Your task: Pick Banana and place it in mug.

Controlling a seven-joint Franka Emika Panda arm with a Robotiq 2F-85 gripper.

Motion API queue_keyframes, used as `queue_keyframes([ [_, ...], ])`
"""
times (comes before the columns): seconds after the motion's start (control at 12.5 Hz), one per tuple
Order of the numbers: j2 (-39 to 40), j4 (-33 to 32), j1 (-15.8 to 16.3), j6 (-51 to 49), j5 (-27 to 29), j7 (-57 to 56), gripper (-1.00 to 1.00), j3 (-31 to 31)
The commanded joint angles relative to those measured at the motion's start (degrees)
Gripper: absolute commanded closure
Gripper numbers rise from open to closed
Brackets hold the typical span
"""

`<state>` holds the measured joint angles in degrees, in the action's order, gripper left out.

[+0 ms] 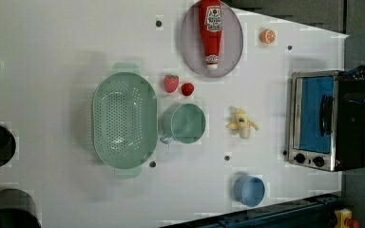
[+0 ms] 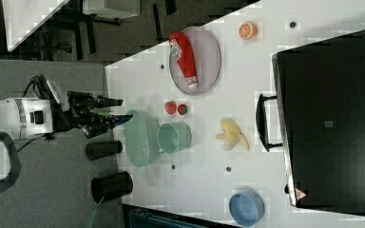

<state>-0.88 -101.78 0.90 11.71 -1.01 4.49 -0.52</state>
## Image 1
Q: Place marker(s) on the yellow plush banana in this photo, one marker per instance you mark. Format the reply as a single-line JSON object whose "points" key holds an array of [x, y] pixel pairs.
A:
{"points": [[242, 124]]}

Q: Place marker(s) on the green mug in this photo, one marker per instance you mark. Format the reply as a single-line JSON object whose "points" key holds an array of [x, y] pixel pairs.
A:
{"points": [[183, 123]]}

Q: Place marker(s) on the black toaster oven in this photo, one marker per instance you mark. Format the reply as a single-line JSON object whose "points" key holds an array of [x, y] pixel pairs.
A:
{"points": [[326, 128]]}

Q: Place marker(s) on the orange slice toy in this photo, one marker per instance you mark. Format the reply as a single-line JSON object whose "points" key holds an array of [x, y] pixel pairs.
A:
{"points": [[268, 36]]}

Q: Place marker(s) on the grey round plate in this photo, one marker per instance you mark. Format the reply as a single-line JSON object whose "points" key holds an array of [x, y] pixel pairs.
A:
{"points": [[231, 42]]}

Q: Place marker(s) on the yellow red object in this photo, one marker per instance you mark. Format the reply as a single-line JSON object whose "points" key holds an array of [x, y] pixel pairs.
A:
{"points": [[345, 219]]}

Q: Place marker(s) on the red ketchup bottle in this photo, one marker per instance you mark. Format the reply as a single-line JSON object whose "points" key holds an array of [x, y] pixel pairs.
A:
{"points": [[210, 22]]}

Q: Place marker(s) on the blue cup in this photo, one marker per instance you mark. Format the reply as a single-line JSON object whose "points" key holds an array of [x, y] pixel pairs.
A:
{"points": [[249, 190]]}

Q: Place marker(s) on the red strawberry toy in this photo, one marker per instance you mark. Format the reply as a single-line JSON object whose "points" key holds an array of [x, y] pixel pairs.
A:
{"points": [[187, 89]]}

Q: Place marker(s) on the pink plush strawberry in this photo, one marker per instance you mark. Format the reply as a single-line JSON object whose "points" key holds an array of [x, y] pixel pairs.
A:
{"points": [[170, 83]]}

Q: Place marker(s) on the green colander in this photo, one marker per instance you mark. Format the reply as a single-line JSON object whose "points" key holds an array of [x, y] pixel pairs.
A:
{"points": [[124, 120]]}

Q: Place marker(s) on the black cylinder lower left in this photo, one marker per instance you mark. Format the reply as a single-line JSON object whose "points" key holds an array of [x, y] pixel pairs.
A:
{"points": [[17, 210]]}

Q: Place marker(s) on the black blue table frame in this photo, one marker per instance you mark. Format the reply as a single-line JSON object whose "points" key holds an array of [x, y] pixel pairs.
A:
{"points": [[313, 212]]}

